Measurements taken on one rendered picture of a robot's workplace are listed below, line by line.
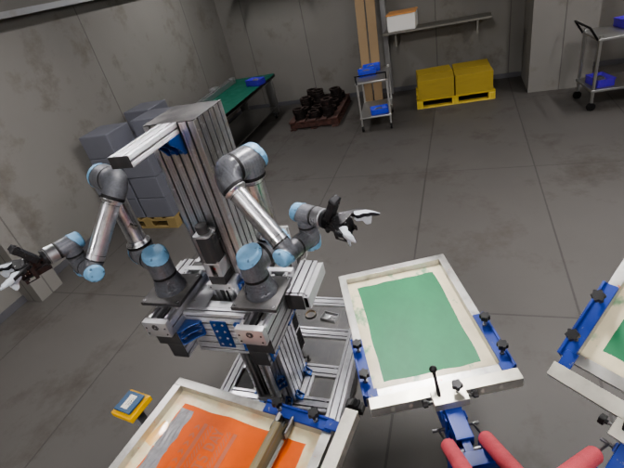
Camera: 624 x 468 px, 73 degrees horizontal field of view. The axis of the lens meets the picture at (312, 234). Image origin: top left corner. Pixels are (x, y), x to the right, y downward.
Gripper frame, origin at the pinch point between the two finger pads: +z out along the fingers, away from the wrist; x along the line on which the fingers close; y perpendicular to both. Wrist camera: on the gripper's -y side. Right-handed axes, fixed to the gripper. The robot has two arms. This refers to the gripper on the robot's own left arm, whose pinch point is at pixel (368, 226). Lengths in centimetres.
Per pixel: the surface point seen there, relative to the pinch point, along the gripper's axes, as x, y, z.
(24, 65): -73, -35, -496
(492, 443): 26, 53, 50
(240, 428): 66, 64, -35
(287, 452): 62, 64, -12
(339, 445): 51, 57, 7
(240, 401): 58, 61, -42
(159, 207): -82, 151, -404
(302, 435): 54, 65, -12
